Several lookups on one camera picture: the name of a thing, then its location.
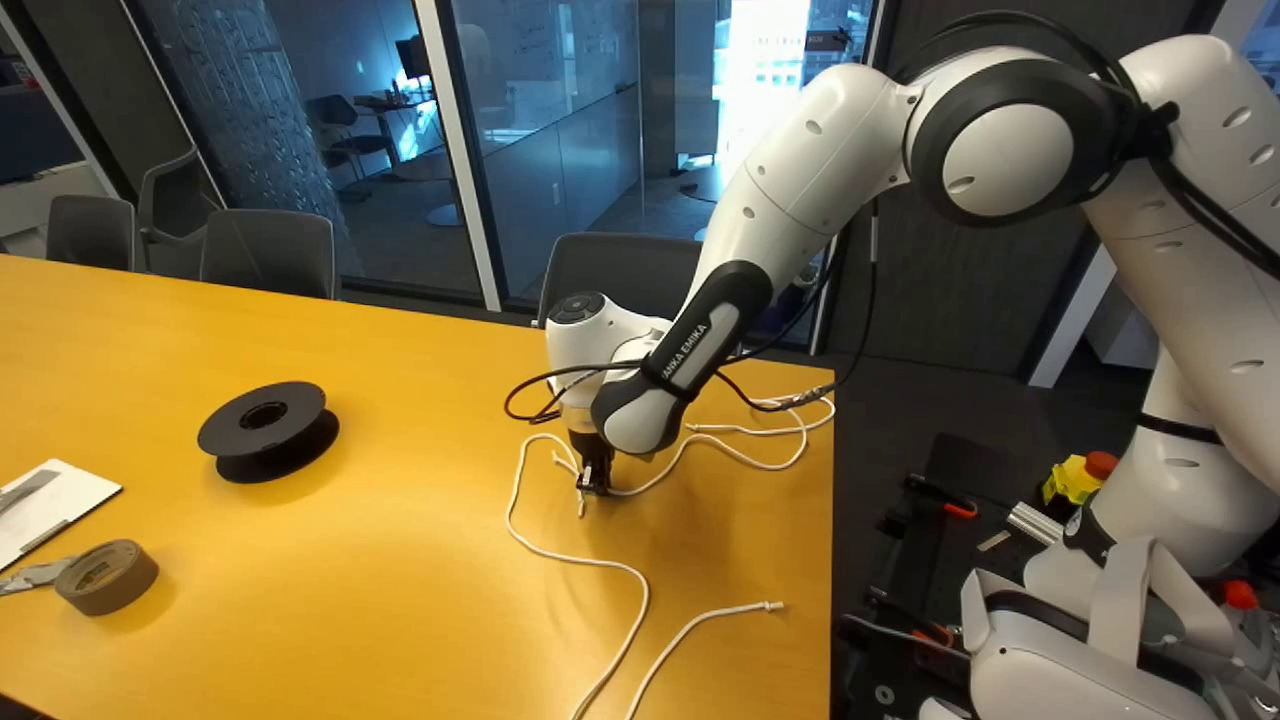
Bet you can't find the grey chair near gripper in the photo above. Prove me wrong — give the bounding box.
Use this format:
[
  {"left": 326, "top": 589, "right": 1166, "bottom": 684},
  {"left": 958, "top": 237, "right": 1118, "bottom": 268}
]
[{"left": 536, "top": 234, "right": 698, "bottom": 320}]

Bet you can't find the grey chair middle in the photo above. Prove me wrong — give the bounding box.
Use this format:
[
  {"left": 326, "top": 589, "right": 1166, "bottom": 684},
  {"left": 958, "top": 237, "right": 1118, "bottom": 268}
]
[{"left": 200, "top": 210, "right": 337, "bottom": 295}]

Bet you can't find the white paper sheet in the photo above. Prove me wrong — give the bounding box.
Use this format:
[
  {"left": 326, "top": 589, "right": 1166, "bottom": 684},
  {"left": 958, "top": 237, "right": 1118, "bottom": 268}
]
[{"left": 0, "top": 459, "right": 121, "bottom": 568}]

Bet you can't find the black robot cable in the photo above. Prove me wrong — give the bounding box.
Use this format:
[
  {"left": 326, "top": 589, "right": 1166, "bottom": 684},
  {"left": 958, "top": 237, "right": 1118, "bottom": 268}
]
[{"left": 501, "top": 10, "right": 1280, "bottom": 433}]

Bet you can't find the white VR headset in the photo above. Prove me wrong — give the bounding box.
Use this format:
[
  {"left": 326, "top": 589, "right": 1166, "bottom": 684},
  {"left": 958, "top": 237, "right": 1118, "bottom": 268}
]
[{"left": 958, "top": 536, "right": 1280, "bottom": 720}]

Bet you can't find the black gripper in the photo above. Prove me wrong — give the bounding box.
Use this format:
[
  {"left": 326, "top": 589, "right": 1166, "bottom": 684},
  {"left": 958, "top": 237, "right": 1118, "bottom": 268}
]
[{"left": 571, "top": 433, "right": 615, "bottom": 519}]

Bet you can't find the grey chair far left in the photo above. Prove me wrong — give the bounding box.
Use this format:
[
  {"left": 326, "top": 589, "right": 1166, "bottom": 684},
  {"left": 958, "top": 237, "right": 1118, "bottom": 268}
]
[{"left": 49, "top": 196, "right": 139, "bottom": 268}]

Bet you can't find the yellow red emergency button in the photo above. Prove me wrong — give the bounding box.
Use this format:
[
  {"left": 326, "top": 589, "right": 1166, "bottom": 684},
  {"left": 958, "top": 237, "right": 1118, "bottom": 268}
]
[{"left": 1038, "top": 453, "right": 1117, "bottom": 510}]

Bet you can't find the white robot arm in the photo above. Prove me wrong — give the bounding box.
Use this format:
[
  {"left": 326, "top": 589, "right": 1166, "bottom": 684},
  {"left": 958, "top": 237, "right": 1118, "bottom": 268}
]
[{"left": 547, "top": 37, "right": 1280, "bottom": 575}]

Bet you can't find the black clamp with red handle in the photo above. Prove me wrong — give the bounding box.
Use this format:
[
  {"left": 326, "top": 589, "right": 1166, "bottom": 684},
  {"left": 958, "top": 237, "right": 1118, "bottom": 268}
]
[{"left": 879, "top": 473, "right": 979, "bottom": 621}]

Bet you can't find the black filament spool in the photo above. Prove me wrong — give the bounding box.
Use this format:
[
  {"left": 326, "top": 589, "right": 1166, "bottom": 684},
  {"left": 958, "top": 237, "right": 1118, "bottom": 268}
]
[{"left": 196, "top": 379, "right": 339, "bottom": 485}]

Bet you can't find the grey tape roll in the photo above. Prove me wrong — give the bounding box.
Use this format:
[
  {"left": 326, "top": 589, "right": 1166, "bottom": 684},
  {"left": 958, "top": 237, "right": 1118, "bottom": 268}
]
[{"left": 0, "top": 539, "right": 159, "bottom": 616}]

